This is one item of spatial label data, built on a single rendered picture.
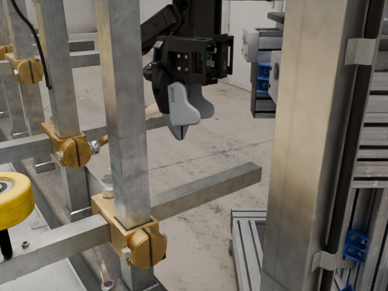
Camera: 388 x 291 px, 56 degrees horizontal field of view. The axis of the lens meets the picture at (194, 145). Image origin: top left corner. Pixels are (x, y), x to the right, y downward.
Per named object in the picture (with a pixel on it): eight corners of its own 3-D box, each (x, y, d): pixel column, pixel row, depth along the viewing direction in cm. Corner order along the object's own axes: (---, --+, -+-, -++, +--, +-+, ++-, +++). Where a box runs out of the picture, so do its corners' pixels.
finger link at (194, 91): (206, 146, 52) (208, 82, 49) (174, 137, 55) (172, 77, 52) (218, 140, 55) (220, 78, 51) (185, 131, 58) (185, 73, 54)
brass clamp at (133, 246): (126, 212, 59) (124, 185, 57) (171, 258, 49) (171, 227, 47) (89, 226, 56) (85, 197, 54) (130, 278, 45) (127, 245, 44)
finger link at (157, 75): (161, 116, 49) (159, 50, 46) (153, 115, 50) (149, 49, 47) (182, 108, 53) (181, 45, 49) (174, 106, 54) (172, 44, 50)
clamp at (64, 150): (68, 141, 76) (65, 118, 74) (93, 164, 66) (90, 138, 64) (40, 147, 73) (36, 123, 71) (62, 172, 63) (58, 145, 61)
